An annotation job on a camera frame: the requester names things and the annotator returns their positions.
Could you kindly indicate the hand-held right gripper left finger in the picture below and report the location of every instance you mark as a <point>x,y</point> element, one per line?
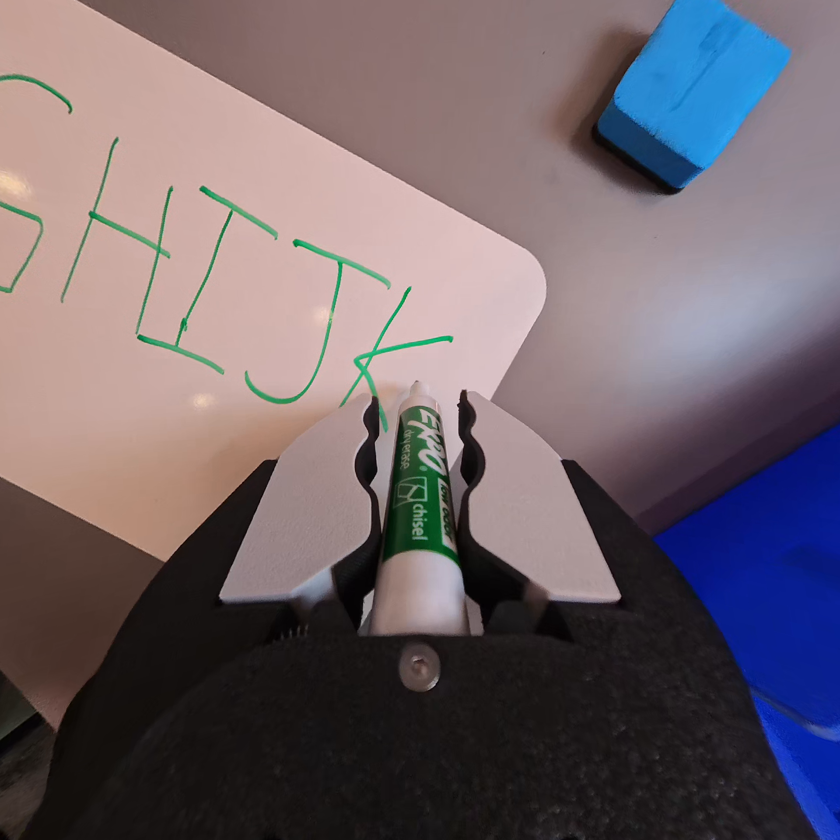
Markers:
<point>302,525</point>

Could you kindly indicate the white whiteboard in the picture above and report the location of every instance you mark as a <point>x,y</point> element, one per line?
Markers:
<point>262,164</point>

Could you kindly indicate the green dry erase marker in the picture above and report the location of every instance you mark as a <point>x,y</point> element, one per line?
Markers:
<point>420,512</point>

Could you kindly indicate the blue whiteboard eraser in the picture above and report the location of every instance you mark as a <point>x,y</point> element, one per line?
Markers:
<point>689,92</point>

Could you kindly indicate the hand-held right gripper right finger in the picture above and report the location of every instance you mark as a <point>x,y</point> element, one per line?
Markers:
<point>538,525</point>

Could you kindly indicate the blue plastic bin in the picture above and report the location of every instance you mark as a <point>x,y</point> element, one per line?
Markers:
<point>754,590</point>

